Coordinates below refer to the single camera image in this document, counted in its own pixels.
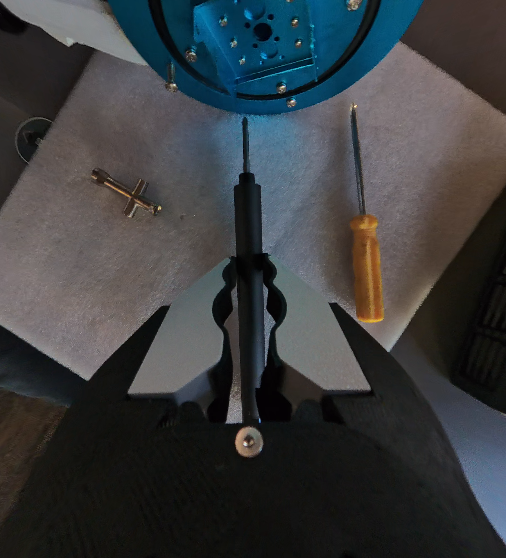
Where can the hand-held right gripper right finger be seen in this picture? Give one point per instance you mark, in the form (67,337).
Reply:
(322,348)

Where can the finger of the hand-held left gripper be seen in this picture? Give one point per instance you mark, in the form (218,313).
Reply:
(83,22)

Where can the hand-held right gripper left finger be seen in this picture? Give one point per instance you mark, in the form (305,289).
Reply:
(179,348)

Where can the blue round metal turntable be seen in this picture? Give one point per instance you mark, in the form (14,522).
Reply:
(218,26)

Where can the white foam sheet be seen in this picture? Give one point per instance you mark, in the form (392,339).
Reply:
(105,261)

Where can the metal cross wrench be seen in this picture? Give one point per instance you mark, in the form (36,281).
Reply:
(135,196)

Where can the person's jeans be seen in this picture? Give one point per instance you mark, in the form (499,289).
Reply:
(17,357)

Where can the black screwdriver bit case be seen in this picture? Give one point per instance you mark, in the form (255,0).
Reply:
(497,305)

